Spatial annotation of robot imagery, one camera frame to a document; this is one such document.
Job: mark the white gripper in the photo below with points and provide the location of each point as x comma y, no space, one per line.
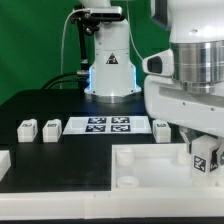
166,100

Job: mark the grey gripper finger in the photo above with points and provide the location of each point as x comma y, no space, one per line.
220,152

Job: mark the white square tabletop part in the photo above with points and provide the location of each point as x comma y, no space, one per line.
140,166

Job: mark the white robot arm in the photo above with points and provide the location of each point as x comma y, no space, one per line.
184,82

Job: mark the white sheet with markers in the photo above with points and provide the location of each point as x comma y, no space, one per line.
107,125

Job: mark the white left fence block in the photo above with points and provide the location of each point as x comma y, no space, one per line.
5,163

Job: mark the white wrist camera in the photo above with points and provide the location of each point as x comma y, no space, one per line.
159,64

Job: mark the white front fence wall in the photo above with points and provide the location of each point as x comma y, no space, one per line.
194,202

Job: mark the black camera on stand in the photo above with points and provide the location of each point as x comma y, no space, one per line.
99,14

